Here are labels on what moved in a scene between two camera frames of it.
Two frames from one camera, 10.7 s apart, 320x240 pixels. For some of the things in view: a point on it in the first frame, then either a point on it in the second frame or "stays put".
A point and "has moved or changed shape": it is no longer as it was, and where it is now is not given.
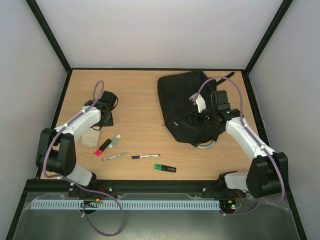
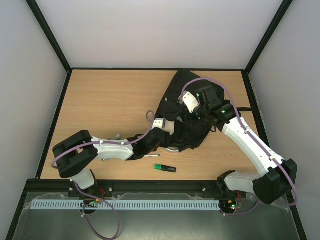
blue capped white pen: (134, 157) stays put
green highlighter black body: (165, 168) stays put
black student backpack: (174, 92) has moved or changed shape
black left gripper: (110, 122) -> (165, 142)
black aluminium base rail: (109, 186) stays put
